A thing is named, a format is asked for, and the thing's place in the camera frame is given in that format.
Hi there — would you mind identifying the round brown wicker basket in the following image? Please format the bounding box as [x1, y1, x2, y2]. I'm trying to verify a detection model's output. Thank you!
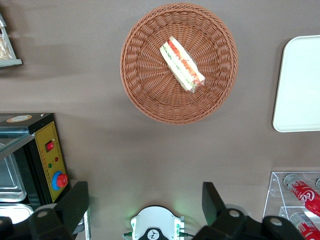
[119, 2, 239, 125]

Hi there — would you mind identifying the red cola can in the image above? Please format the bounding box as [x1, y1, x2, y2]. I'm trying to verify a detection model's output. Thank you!
[283, 173, 320, 217]
[289, 212, 320, 240]

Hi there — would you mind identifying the black food warmer yellow panel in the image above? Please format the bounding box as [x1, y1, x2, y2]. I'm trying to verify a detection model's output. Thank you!
[0, 112, 70, 208]

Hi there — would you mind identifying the red knob blue ring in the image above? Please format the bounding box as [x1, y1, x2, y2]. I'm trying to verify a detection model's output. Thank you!
[51, 170, 69, 190]

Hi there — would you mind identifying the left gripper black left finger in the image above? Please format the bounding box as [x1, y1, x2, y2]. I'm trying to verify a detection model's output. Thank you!
[0, 181, 91, 240]

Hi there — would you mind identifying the cream plastic serving tray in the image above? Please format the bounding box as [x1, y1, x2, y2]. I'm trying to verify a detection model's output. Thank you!
[272, 34, 320, 133]

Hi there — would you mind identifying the steel food pan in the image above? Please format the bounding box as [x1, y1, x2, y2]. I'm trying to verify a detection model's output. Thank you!
[0, 203, 35, 225]
[0, 143, 27, 203]

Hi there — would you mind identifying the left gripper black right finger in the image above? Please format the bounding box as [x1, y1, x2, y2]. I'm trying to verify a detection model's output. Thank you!
[192, 181, 305, 240]

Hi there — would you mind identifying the triangle sandwich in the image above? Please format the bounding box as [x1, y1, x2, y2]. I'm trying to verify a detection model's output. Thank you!
[159, 36, 206, 95]

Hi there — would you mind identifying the grey display shelf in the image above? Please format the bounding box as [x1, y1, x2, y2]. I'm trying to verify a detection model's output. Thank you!
[0, 12, 23, 68]

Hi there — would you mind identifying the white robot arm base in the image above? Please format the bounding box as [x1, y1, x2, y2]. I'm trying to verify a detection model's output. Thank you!
[129, 205, 186, 240]

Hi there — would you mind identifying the clear acrylic can rack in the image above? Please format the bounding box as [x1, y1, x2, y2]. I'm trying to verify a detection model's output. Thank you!
[262, 171, 320, 240]

